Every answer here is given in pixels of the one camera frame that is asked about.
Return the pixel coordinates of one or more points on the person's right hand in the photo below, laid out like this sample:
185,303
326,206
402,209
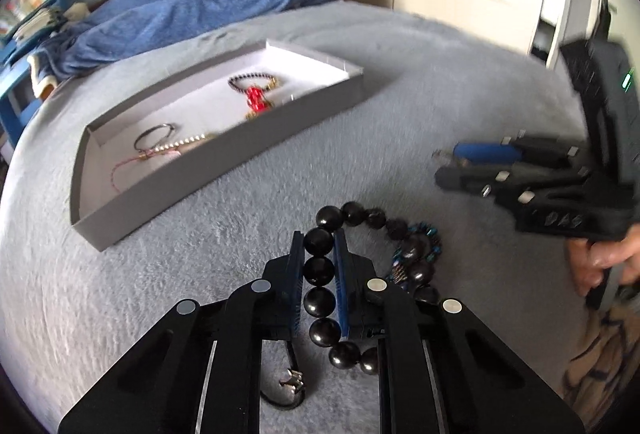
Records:
582,264

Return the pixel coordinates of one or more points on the silver bangle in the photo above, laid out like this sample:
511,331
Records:
142,138

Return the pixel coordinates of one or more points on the blue quilt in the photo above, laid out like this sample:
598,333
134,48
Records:
200,4

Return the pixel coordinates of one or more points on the grey cardboard box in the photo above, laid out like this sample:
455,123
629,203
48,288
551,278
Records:
210,109

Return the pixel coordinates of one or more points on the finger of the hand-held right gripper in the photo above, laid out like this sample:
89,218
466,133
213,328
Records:
485,151
465,179

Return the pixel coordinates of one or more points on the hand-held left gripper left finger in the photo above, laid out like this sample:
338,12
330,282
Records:
297,284

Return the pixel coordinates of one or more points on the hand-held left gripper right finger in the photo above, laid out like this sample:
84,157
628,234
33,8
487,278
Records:
342,284

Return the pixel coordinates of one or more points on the pearl hair clip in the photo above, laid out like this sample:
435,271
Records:
185,141

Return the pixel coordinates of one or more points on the person's patterned pants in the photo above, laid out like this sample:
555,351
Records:
605,364

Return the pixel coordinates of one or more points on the stack of books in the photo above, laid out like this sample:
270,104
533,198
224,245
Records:
30,4

